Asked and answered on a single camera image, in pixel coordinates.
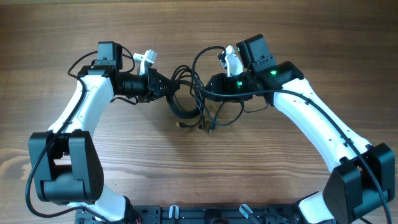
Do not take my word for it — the thin black usb cable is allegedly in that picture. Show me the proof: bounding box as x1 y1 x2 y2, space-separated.
175 77 270 133

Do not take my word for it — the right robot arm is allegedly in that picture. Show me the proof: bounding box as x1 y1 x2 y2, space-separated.
202 34 395 223

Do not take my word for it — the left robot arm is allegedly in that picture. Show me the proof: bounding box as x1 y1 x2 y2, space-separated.
25 42 177 223

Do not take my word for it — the right camera black cable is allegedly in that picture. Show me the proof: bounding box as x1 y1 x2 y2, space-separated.
191 45 393 224

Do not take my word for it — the camera black cable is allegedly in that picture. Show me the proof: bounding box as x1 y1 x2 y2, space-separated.
24 46 137 218
191 45 393 224

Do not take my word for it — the left camera black cable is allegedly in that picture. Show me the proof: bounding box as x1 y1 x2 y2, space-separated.
24 46 137 218

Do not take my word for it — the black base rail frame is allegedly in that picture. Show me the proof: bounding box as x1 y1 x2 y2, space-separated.
74 203 340 224

